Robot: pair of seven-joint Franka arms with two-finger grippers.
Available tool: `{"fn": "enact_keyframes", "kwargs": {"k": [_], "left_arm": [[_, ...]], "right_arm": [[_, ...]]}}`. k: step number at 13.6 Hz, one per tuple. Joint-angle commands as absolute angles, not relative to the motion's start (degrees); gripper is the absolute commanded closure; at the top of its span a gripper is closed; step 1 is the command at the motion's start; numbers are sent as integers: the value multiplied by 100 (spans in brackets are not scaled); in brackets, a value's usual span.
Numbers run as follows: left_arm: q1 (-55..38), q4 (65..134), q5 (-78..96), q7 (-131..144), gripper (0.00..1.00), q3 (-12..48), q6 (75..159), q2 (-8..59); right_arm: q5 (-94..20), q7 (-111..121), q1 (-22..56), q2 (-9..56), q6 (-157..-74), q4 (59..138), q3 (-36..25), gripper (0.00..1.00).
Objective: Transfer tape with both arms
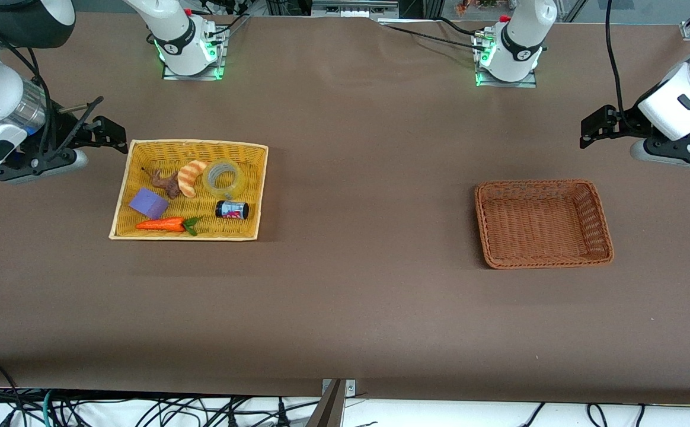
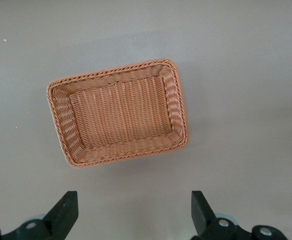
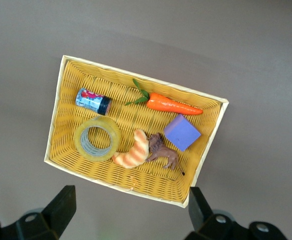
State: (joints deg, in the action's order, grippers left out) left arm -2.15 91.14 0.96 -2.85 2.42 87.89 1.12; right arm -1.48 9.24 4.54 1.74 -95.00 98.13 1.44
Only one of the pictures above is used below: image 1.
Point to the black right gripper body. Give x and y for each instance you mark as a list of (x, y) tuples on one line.
[(70, 129)]

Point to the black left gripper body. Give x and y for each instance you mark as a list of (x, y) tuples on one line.
[(625, 120)]

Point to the yellowish clear tape roll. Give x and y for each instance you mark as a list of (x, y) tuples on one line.
[(235, 188)]

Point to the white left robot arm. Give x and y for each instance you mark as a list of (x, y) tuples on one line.
[(677, 101)]

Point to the purple foam block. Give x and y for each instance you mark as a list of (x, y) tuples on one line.
[(148, 203)]

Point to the brown toy dinosaur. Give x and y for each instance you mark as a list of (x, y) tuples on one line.
[(170, 185)]

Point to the toy croissant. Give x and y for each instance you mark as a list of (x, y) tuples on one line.
[(189, 177)]

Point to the orange toy carrot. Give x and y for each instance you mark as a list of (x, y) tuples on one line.
[(161, 225)]

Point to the brown wicker basket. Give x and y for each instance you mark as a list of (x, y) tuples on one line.
[(540, 225)]

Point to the small black can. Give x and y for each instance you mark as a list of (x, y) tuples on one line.
[(231, 210)]

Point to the yellow wicker basket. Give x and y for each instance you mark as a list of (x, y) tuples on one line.
[(244, 231)]

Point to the grey background device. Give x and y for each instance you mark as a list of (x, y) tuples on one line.
[(351, 9)]

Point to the brown table cover sheet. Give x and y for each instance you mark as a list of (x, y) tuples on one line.
[(369, 296)]

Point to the brown slanted bar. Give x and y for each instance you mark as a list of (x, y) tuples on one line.
[(328, 409)]

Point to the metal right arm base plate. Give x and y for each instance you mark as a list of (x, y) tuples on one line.
[(173, 76)]

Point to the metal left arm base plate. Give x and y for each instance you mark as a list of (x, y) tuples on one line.
[(523, 84)]

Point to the metal table edge bracket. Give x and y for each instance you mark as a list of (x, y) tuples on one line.
[(350, 388)]

